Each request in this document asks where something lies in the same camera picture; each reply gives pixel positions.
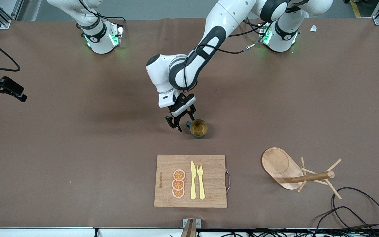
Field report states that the dark teal cup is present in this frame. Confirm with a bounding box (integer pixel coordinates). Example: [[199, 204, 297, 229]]
[[186, 119, 208, 139]]

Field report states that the wooden mug rack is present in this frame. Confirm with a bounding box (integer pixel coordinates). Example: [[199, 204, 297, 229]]
[[261, 147, 343, 200]]

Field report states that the yellow plastic knife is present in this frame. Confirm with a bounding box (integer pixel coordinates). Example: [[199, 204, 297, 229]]
[[190, 161, 197, 200]]

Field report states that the yellow plastic fork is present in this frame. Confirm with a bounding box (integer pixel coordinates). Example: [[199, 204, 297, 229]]
[[197, 164, 206, 200]]

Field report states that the bamboo cutting board metal handle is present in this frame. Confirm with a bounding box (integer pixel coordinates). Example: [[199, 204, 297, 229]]
[[154, 155, 231, 208]]

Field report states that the black left arm wrist cable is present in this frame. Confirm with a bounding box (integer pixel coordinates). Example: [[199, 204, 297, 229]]
[[183, 18, 277, 89]]

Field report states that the metal table edge bracket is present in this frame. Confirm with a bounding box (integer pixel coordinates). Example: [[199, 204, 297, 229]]
[[182, 218, 201, 237]]

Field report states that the black left arm base cable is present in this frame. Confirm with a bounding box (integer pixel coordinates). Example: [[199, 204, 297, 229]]
[[231, 16, 264, 35]]

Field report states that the black arm base cable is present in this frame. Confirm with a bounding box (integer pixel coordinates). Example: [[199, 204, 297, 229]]
[[78, 0, 126, 33], [231, 16, 264, 35]]

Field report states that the black right arm base cable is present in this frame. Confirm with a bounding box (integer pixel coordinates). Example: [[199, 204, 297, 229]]
[[78, 0, 126, 33]]

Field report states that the black table cable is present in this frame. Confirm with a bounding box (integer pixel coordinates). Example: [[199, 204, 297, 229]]
[[332, 187, 379, 231], [314, 206, 377, 231]]

